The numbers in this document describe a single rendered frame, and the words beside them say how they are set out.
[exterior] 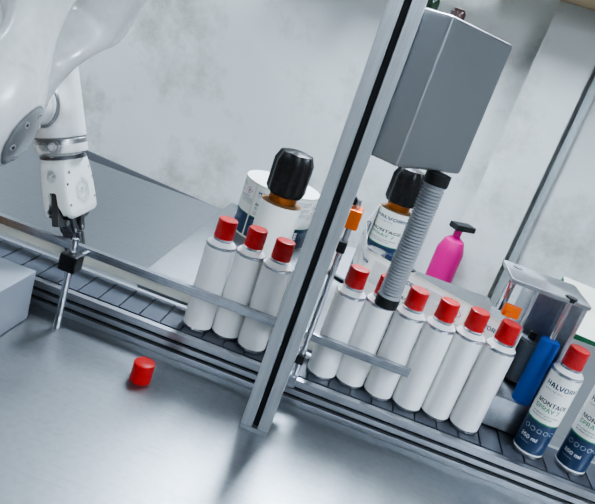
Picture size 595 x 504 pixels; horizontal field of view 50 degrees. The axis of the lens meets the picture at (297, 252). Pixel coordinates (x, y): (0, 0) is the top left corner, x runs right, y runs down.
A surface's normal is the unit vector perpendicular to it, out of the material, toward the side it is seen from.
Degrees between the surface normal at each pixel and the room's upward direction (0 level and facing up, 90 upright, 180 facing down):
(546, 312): 90
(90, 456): 0
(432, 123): 90
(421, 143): 90
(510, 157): 90
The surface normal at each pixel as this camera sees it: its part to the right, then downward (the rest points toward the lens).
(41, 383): 0.31, -0.90
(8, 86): 0.63, 0.04
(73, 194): 0.97, 0.03
